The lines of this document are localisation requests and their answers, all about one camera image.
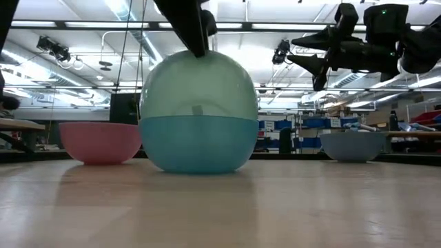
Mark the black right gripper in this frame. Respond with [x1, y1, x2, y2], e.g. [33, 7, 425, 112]
[286, 2, 401, 92]

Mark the translucent green bowl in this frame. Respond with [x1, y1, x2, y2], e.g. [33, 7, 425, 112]
[139, 50, 259, 121]

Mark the pink plastic bowl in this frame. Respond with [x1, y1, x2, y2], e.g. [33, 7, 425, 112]
[58, 121, 143, 165]

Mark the blue storage bin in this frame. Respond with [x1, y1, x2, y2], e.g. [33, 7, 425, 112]
[302, 117, 359, 129]
[258, 119, 294, 131]

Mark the black office chair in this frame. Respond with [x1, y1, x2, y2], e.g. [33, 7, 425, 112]
[278, 127, 294, 154]

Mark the grey-blue plastic bowl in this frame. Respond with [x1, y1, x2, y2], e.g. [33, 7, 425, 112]
[319, 132, 387, 163]

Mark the dark bottle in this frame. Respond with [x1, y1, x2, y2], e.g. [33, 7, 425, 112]
[389, 110, 400, 132]

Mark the black monitor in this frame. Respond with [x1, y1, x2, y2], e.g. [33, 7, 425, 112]
[109, 92, 141, 125]

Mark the teal plastic bowl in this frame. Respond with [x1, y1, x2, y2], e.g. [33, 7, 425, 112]
[139, 115, 260, 174]

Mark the wooden workbench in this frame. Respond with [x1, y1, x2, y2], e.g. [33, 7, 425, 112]
[0, 118, 47, 153]
[384, 130, 441, 141]

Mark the red storage bin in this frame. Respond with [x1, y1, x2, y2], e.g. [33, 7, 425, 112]
[409, 109, 441, 125]

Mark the person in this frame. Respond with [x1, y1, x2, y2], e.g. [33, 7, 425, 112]
[0, 95, 21, 120]

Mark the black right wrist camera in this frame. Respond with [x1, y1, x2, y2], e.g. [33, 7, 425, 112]
[363, 3, 410, 52]

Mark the black ceiling camera cluster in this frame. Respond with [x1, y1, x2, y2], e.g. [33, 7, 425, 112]
[36, 35, 72, 63]

